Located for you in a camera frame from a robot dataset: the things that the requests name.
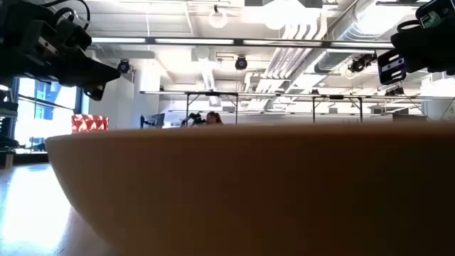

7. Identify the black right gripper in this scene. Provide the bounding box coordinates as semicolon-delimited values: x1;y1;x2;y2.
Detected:
377;24;455;85

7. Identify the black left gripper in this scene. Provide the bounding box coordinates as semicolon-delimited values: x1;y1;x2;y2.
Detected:
0;33;122;102

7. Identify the peach round plate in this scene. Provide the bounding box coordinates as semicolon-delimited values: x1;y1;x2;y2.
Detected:
45;122;455;256

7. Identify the red white patterned box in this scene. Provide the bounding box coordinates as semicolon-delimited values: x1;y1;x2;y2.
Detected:
71;114;109;134

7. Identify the dark computer monitor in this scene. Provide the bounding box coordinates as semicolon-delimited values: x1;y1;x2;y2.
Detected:
140;112;166;129

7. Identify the long linear ceiling light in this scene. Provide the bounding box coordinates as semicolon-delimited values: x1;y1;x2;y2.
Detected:
90;36;395;50

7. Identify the person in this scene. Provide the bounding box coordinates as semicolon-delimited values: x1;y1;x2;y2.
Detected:
205;111;225;126

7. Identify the round white pendant lamp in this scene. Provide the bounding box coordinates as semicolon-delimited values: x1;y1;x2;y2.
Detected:
208;4;229;29

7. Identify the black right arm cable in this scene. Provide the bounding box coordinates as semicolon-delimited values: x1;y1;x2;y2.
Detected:
397;19;421;33

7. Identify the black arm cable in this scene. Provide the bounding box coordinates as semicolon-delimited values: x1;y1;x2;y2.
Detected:
397;19;421;33
41;0;92;32

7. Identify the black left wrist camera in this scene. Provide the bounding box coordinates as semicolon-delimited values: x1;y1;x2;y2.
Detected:
53;19;92;53

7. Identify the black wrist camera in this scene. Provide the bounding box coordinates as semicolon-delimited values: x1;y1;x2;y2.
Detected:
414;0;455;29
53;19;92;53

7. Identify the silver ventilation duct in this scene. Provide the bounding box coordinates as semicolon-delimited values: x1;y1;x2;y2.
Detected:
314;0;392;75

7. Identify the window with dark frame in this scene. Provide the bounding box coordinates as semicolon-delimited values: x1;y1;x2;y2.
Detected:
14;77;85;154

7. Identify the black metal rig frame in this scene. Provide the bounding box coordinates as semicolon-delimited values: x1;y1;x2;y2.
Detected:
311;94;364;124
184;91;239;126

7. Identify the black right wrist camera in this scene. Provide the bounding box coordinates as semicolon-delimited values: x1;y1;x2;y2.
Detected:
414;0;455;29

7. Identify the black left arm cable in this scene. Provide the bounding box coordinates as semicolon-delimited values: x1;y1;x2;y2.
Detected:
41;0;92;32

